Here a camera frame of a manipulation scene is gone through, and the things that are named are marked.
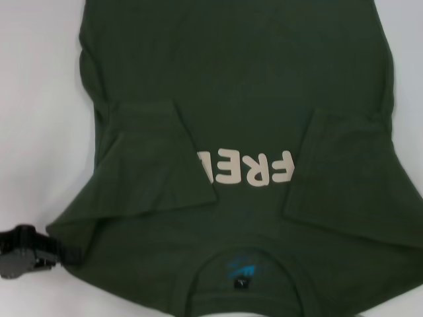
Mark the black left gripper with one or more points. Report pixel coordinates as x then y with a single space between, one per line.
16 251

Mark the dark green FREE t-shirt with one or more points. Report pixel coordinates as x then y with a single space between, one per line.
231 82

